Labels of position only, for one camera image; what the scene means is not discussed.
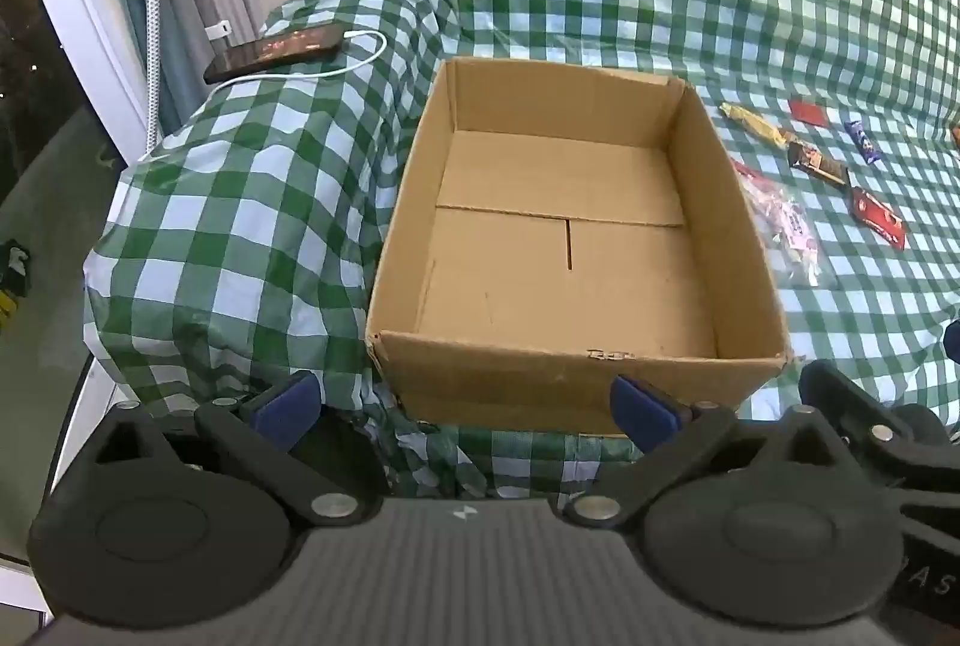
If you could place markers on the brown chocolate packet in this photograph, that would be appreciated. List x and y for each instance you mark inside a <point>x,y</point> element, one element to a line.
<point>819,164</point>

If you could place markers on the white clip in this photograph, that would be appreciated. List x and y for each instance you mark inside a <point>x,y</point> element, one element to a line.
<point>217,29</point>

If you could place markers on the black smartphone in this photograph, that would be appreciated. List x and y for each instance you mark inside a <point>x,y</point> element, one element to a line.
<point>274,50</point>

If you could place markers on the clear plastic candy bag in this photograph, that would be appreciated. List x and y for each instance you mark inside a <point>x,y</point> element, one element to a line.
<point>780,218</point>

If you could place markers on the orange pillow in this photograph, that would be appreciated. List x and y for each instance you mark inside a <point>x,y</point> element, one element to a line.
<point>955,135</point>

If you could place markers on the red stick snack packet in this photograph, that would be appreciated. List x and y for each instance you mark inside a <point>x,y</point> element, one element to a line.
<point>877,217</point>

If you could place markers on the black yellow object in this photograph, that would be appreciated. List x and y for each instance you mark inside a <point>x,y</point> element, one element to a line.
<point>15,278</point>

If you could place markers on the cardboard box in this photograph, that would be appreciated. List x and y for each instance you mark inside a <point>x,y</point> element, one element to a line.
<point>555,241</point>

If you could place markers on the yellow snack bar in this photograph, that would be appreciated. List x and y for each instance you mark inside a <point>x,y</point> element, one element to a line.
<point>754,125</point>

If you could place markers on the purple snack packet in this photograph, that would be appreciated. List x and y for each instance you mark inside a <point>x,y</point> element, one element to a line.
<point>863,141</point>

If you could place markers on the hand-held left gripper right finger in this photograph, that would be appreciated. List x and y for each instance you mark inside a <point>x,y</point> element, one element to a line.
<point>641,410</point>

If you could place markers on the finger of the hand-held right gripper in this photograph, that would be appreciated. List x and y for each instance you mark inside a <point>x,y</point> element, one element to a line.
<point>953,342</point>
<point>832,383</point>

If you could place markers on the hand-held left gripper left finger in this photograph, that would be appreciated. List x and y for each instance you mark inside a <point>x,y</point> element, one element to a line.
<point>289,407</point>

